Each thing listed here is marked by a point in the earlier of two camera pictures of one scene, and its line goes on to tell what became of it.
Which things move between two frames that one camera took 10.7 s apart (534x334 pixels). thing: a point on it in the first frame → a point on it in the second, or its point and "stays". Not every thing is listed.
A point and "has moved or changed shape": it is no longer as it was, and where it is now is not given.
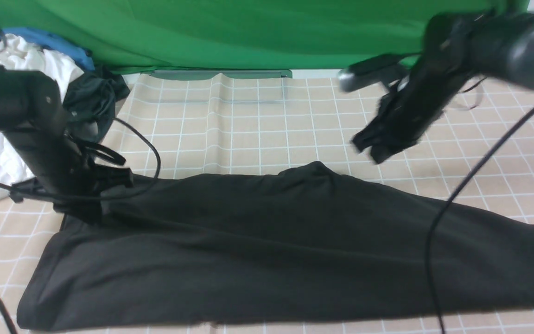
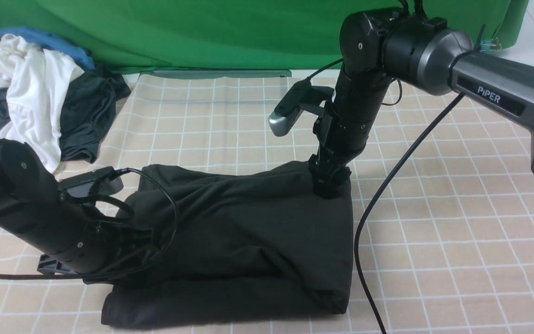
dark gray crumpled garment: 89,100 stays
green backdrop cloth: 214,35 stays
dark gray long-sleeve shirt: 301,246 has moved or changed shape
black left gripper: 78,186 → 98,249
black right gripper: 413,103 → 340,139
